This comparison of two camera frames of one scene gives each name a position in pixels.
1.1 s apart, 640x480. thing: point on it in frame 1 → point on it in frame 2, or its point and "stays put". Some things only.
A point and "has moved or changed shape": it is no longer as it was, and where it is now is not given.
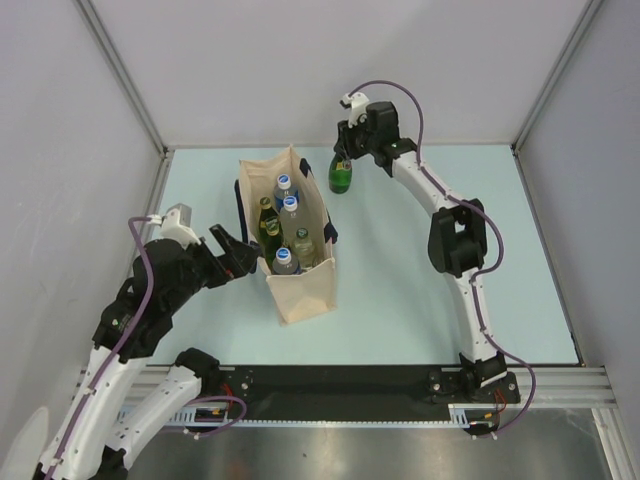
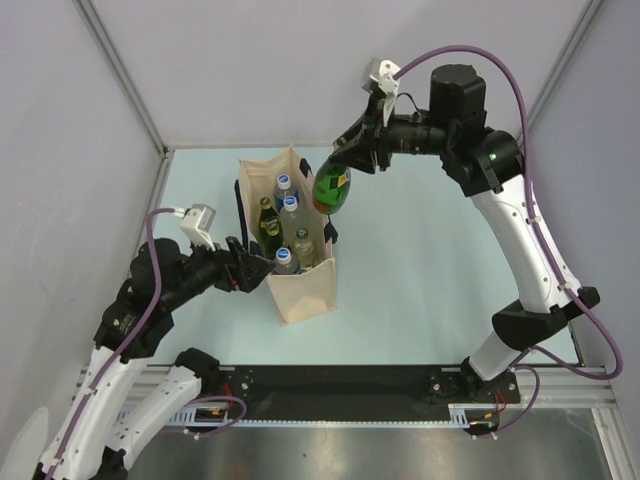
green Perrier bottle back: x=340 y=174 has moved or changed shape
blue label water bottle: x=283 y=190 stays put
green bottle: x=273 y=241 stays put
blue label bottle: x=284 y=264 stays put
